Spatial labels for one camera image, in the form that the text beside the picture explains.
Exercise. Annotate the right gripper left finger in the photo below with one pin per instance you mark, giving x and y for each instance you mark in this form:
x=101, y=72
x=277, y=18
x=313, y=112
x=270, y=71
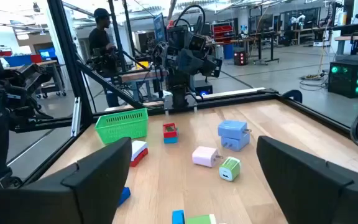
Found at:
x=73, y=199

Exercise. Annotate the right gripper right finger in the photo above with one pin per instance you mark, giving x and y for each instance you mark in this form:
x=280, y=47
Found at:
x=315, y=193

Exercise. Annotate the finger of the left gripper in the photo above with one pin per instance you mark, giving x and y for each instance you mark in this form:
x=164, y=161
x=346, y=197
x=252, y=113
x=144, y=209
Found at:
x=215, y=68
x=161, y=54

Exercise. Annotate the dark blue box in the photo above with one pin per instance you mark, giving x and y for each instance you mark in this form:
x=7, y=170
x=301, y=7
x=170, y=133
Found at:
x=125, y=194

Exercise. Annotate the light blue wall charger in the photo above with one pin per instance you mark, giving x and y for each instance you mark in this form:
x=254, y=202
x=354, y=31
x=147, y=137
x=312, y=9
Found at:
x=232, y=129
x=236, y=144

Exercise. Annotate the red box green insert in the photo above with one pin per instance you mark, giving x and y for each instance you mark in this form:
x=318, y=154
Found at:
x=169, y=134

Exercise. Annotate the blue printed box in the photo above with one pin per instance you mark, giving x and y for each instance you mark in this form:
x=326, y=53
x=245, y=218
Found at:
x=170, y=140

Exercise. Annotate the white lavender block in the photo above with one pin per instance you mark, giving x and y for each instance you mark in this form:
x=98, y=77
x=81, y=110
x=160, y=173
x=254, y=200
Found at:
x=138, y=149

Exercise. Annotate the pink wall charger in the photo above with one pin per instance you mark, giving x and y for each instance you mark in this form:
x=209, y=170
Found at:
x=204, y=156

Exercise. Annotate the teal blue box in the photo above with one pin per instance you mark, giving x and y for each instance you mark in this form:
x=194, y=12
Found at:
x=178, y=217

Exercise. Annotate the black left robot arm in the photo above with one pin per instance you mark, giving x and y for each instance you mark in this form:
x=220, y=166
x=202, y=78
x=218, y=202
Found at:
x=179, y=90

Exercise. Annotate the blue barrel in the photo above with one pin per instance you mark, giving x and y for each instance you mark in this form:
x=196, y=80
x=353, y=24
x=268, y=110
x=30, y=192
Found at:
x=228, y=51

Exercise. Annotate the yellow box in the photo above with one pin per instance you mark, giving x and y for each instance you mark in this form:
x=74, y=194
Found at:
x=142, y=64

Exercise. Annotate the computer tower blue light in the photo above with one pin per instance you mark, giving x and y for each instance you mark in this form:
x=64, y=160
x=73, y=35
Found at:
x=202, y=88

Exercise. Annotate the blue computer monitor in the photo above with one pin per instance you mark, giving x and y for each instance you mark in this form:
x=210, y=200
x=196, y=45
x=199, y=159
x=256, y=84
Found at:
x=159, y=28

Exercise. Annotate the computer tower red lights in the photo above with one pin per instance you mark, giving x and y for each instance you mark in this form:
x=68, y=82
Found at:
x=240, y=57

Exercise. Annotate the wooden workbench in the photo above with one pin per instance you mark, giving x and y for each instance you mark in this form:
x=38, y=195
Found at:
x=141, y=75

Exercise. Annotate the red shelf rack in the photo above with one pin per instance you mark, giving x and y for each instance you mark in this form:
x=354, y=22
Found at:
x=222, y=31

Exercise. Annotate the black standing desk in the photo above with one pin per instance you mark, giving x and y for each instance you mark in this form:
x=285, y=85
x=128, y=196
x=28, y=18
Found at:
x=259, y=46

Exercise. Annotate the person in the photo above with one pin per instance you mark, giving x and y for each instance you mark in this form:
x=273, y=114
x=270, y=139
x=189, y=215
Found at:
x=99, y=40

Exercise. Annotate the green plastic basket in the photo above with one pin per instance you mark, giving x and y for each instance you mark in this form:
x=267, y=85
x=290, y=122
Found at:
x=120, y=127

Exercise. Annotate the wooden rolling desk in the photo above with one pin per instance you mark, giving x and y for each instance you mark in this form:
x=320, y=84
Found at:
x=51, y=63

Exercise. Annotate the blue laptop screen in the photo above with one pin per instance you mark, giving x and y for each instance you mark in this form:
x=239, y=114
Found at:
x=47, y=53

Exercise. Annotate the computer tower green lights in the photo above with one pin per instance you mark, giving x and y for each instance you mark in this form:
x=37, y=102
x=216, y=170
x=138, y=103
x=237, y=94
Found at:
x=346, y=81

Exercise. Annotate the red storage bin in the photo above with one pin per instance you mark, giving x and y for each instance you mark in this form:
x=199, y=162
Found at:
x=36, y=58

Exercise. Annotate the wooden side table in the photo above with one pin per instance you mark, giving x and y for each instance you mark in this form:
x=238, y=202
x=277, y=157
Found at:
x=353, y=38

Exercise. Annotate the blue storage bin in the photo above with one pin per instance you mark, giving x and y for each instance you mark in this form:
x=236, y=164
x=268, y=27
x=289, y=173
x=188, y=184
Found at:
x=17, y=60

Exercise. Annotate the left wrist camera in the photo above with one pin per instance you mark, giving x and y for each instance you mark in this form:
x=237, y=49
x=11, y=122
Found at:
x=197, y=42

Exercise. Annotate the black frame bracket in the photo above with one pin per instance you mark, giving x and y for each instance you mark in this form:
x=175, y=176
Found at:
x=292, y=95

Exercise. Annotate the silver frame bracket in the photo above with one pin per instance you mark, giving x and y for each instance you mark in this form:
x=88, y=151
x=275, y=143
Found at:
x=76, y=116

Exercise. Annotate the black aluminium rig frame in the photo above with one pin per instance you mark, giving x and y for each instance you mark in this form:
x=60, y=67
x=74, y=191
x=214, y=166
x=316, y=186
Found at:
x=68, y=62

